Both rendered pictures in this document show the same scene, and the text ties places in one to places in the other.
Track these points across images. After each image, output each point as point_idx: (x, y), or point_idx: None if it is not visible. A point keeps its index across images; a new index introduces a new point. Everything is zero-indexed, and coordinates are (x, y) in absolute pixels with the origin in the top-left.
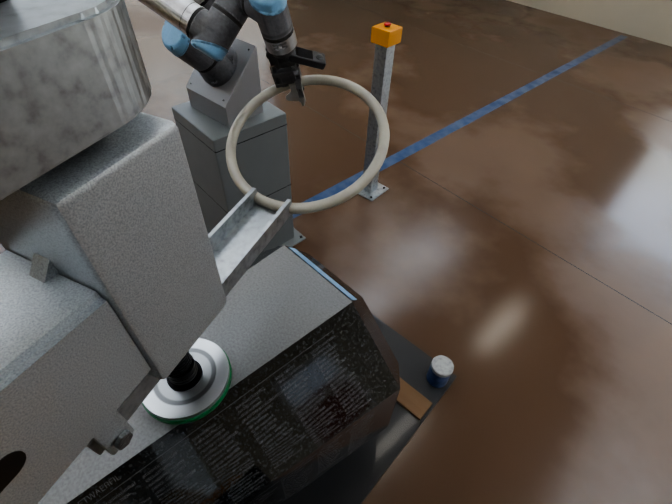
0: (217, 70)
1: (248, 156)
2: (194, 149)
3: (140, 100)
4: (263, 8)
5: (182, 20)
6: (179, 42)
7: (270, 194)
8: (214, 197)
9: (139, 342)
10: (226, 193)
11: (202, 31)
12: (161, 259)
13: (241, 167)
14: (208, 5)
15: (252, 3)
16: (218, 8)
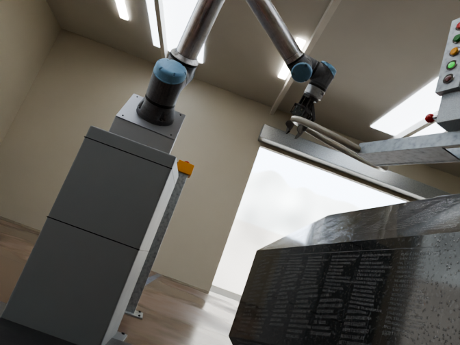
0: (171, 112)
1: (166, 193)
2: (111, 170)
3: None
4: (334, 71)
5: (300, 51)
6: (183, 74)
7: (146, 250)
8: (111, 232)
9: None
10: (151, 220)
11: (308, 62)
12: None
13: (162, 200)
14: (193, 70)
15: (330, 66)
16: (309, 59)
